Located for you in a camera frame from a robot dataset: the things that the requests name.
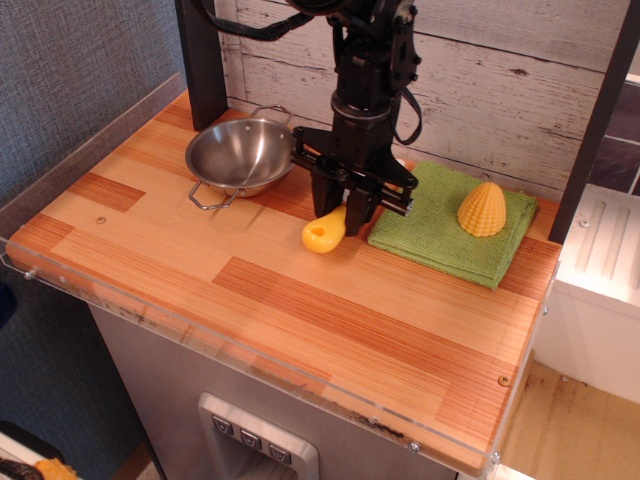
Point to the green folded cloth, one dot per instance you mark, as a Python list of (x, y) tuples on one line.
[(432, 236)]

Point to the yellow toy bottom left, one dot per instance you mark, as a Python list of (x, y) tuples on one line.
[(54, 469)]

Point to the dark right frame post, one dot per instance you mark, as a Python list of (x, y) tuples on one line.
[(604, 107)]

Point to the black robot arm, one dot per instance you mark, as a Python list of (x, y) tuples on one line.
[(375, 61)]

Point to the small steel wok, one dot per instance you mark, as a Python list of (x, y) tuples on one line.
[(241, 157)]

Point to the yellow toy corn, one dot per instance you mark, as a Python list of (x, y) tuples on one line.
[(483, 212)]

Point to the yellow handled toy knife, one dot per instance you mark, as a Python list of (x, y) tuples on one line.
[(323, 234)]

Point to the dark left frame post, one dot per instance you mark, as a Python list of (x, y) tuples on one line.
[(203, 64)]

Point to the dark frame post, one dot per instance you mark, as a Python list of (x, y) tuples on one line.
[(203, 64), (604, 107)]

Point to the clear acrylic edge guard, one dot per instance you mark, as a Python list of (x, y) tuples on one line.
[(360, 333)]

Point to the silver dispenser panel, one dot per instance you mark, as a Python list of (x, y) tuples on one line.
[(255, 440)]

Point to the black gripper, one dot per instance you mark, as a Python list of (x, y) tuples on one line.
[(355, 155)]

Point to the white toy sink unit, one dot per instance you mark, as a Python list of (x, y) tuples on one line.
[(591, 329)]

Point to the grey toy fridge cabinet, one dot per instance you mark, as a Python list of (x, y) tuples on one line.
[(165, 379)]

